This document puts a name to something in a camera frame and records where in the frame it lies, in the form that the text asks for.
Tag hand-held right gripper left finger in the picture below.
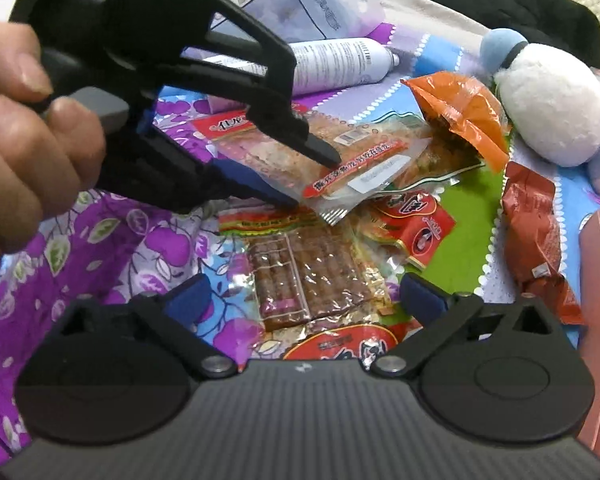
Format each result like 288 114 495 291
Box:
55 272 242 379

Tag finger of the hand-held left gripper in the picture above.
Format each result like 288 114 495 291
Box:
99 127 302 214
144 0 342 167

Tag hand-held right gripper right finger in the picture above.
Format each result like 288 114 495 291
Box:
370 272 557 378

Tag pile of snack packets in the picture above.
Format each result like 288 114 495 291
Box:
217 135 587 377

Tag clear red-label snack packet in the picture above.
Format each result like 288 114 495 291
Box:
194 110 434 229

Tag orange foil snack packet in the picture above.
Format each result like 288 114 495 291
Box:
401 71 511 172

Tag person's left hand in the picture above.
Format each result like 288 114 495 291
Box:
0 20 107 285

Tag white spray can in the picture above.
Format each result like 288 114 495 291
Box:
200 37 402 97

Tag purple floral bed sheet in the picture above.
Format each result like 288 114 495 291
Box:
0 25 600 461

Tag clear blue-print plastic bag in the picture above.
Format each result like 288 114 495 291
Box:
237 0 387 42

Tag white and blue plush toy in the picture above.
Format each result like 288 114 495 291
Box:
480 27 600 199

